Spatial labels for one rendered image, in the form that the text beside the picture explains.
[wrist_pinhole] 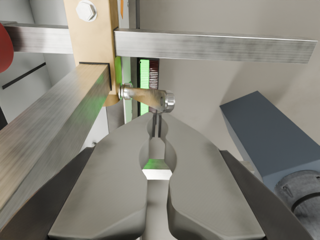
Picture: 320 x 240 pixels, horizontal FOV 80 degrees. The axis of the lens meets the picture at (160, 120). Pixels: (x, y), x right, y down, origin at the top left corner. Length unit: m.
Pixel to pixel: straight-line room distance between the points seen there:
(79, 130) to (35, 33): 0.16
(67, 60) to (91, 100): 0.37
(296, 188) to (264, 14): 0.84
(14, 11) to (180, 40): 0.36
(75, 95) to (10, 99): 0.30
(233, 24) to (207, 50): 0.93
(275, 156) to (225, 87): 0.54
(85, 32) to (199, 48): 0.14
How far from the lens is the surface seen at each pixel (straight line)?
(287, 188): 0.93
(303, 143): 0.99
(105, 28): 0.25
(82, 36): 0.26
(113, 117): 0.50
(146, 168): 0.39
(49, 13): 0.55
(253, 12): 1.22
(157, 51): 0.26
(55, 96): 0.18
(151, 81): 0.44
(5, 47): 0.29
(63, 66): 0.57
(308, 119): 1.68
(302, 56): 0.32
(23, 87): 0.50
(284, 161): 0.92
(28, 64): 0.53
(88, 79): 0.21
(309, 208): 0.88
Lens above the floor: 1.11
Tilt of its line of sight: 58 degrees down
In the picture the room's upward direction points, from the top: 178 degrees clockwise
